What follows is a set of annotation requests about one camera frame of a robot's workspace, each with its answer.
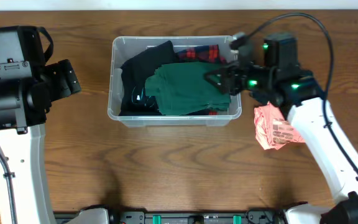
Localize red navy plaid garment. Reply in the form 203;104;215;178
171;45;231;115

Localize dark green garment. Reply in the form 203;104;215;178
145;62;231;116

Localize pink printed garment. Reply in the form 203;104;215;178
254;103;305;150

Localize black garment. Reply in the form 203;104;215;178
119;41;178;116

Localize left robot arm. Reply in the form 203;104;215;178
0;60;81;223

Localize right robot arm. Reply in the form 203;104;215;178
204;33;358;223

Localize clear plastic storage container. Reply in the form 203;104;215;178
107;35;242;128

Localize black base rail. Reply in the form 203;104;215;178
53;205;287;224

